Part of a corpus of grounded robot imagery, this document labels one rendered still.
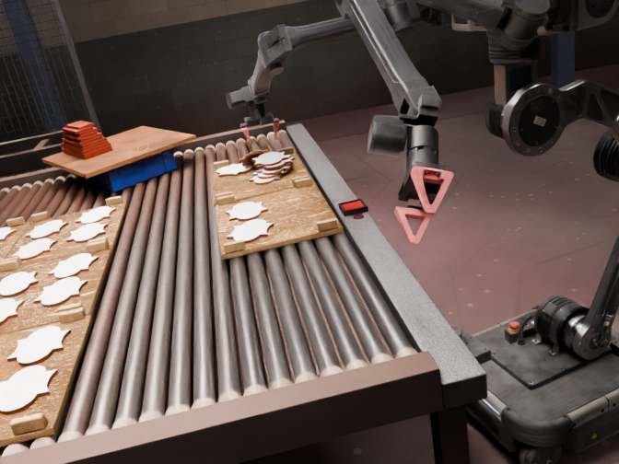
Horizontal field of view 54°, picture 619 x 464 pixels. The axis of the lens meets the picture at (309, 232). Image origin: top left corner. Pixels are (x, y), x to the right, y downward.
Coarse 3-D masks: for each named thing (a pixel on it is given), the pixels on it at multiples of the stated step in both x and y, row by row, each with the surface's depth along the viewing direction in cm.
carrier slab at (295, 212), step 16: (288, 192) 203; (304, 192) 200; (320, 192) 198; (224, 208) 200; (272, 208) 192; (288, 208) 190; (304, 208) 188; (320, 208) 186; (224, 224) 187; (240, 224) 185; (288, 224) 178; (304, 224) 177; (224, 240) 175; (256, 240) 171; (272, 240) 170; (288, 240) 169; (304, 240) 170; (224, 256) 167
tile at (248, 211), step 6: (240, 204) 197; (246, 204) 196; (252, 204) 195; (258, 204) 194; (228, 210) 194; (234, 210) 194; (240, 210) 193; (246, 210) 192; (252, 210) 191; (258, 210) 190; (264, 210) 190; (234, 216) 188; (240, 216) 188; (246, 216) 187; (252, 216) 186; (258, 216) 187
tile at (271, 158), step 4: (272, 152) 229; (276, 152) 228; (284, 152) 226; (260, 156) 227; (264, 156) 226; (268, 156) 225; (272, 156) 224; (276, 156) 223; (280, 156) 223; (284, 156) 222; (252, 160) 226; (256, 160) 222; (260, 160) 221; (264, 160) 220; (268, 160) 220; (272, 160) 219; (276, 160) 218; (280, 160) 218; (256, 164) 219; (260, 164) 219; (264, 164) 217; (268, 164) 216; (272, 164) 216; (276, 164) 217
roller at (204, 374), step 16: (208, 256) 176; (208, 272) 165; (208, 288) 156; (208, 304) 148; (208, 320) 140; (208, 336) 134; (208, 352) 128; (208, 368) 123; (208, 384) 118; (208, 400) 112
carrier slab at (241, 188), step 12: (252, 168) 234; (300, 168) 224; (216, 180) 228; (228, 180) 226; (240, 180) 223; (288, 180) 214; (216, 192) 215; (240, 192) 211; (252, 192) 209; (264, 192) 207; (216, 204) 206
